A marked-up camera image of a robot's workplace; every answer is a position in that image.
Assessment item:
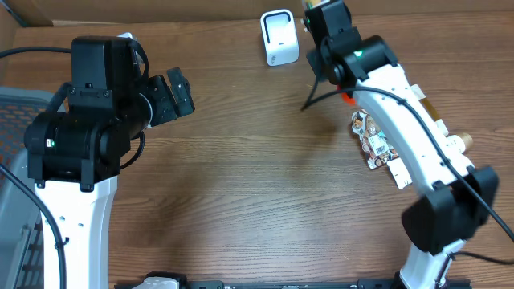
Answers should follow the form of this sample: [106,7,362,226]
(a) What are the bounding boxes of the orange biscuit packet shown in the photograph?
[300,0,358,106]

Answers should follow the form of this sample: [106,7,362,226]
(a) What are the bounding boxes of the brown Pantree snack pouch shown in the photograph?
[351,83,450,170]

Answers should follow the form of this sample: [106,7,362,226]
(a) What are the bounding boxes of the white tube gold cap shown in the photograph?
[387,133,473,189]

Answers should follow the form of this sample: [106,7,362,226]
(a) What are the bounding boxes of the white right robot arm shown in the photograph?
[303,1,499,288]

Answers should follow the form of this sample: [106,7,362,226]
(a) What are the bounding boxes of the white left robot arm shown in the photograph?
[24,33,194,288]

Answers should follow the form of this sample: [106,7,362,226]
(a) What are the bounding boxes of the white barcode scanner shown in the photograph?
[260,9,300,67]

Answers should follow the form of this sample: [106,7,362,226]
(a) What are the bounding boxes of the grey plastic shopping basket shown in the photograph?
[1,87,54,289]

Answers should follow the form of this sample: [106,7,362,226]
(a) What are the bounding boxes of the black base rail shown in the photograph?
[114,271,471,289]

